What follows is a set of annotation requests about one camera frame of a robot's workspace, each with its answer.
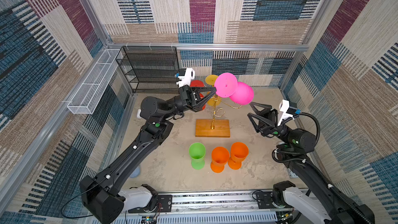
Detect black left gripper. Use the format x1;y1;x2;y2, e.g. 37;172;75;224
160;91;213;124

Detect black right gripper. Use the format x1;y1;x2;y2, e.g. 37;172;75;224
247;102;292;145

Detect red wine glass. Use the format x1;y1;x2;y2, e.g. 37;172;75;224
189;80;206;110

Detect pink wine glass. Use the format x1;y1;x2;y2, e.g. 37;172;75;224
214;73;254;105

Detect large orange wine glass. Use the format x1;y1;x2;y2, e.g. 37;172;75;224
228;142;249;170

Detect green wine glass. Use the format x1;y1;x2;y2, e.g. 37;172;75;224
189;143;206;170

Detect small orange wine glass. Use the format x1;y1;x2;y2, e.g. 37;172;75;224
210;147;230;173

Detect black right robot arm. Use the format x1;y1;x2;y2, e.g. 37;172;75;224
247;100;375;224

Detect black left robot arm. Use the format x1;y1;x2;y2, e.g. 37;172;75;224
80;85;217;224

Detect yellow wine glass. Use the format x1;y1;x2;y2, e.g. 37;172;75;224
205;74;222;107

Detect black mesh shelf rack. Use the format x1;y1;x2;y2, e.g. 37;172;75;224
116;46;180;94

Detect printed booklet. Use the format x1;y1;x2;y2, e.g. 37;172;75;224
287;168;297;178

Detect small white object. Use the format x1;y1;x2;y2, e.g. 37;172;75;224
136;109;142;119

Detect light blue oval object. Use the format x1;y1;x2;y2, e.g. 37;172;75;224
130;166;141;178

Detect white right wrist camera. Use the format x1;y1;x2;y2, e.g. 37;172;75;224
278;100;301;125

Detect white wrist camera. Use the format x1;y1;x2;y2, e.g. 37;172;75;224
278;100;301;125
175;68;195;88

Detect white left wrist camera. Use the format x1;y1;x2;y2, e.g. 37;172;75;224
175;68;195;88

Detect gold wire wine glass rack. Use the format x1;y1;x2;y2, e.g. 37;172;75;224
195;94;242;138

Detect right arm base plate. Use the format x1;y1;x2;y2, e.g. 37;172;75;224
254;191;277;209

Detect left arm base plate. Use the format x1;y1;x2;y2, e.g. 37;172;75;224
147;195;173;213

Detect white wire basket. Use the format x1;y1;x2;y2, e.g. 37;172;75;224
67;49;120;115

